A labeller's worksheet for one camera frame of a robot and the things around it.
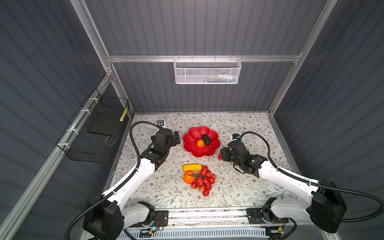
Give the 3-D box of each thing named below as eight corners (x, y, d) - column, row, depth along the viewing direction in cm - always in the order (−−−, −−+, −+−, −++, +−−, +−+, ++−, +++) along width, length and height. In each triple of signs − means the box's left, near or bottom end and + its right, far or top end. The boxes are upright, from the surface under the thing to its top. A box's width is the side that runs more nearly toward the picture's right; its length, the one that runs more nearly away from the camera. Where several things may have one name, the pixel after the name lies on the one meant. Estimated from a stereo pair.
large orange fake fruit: (187, 186, 85) (187, 182, 80) (182, 175, 89) (181, 171, 84) (196, 181, 87) (196, 178, 82) (190, 171, 91) (190, 166, 86)
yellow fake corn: (183, 173, 91) (183, 169, 87) (183, 166, 93) (183, 163, 90) (202, 172, 91) (202, 169, 87) (201, 166, 93) (202, 163, 90)
